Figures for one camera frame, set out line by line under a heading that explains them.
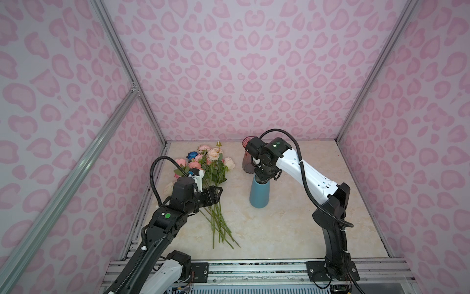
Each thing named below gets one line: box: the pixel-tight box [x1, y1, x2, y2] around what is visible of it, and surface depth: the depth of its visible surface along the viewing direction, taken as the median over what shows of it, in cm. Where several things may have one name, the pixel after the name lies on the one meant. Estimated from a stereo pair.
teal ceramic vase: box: [249, 174, 271, 209], surface depth 93 cm
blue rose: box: [186, 151, 199, 163], surface depth 110 cm
